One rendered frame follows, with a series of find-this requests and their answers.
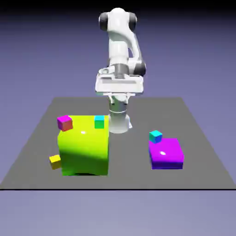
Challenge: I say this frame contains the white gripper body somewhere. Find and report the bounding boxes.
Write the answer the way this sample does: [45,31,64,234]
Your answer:
[94,74,145,97]

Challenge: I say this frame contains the small cyan-green cube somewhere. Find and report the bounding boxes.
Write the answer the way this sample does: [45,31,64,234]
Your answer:
[94,115,105,129]

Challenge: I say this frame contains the small teal-blue cube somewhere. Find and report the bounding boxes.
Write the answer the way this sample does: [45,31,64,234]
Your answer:
[148,130,163,144]

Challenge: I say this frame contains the small magenta cube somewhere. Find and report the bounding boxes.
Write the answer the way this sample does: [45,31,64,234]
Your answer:
[57,115,74,132]

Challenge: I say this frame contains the small yellow cube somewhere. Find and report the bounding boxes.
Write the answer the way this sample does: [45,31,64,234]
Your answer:
[49,154,62,170]

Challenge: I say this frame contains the large yellow-green box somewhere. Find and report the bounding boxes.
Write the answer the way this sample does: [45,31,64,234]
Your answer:
[57,115,110,176]

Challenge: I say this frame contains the large purple box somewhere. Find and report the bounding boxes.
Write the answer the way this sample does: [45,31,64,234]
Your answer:
[148,137,185,170]

